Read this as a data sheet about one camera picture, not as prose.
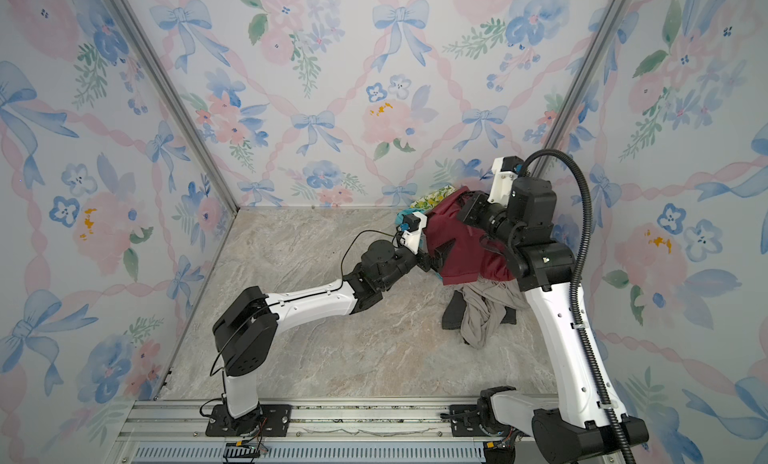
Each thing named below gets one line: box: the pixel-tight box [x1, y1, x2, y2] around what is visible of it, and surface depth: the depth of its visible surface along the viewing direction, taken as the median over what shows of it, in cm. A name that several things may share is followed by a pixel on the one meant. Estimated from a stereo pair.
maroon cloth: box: [423, 186, 516, 285], surface depth 72 cm
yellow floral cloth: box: [409, 185, 456, 210], surface depth 120 cm
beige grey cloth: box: [458, 278, 530, 349], surface depth 90 cm
